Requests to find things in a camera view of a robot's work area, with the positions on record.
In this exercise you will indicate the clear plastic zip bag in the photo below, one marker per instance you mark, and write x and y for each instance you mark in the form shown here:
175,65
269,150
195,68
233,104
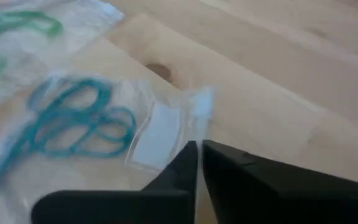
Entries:
73,18
163,137

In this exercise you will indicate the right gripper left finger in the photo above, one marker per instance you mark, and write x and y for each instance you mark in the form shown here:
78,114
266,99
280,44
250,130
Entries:
113,208

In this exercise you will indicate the green rubber band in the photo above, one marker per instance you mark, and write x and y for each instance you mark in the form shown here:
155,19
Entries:
54,28

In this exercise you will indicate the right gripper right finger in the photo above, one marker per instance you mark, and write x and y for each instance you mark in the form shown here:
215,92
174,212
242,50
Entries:
291,199

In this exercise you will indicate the teal rubber band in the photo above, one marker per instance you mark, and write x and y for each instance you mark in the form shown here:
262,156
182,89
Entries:
132,130
11,159
82,81

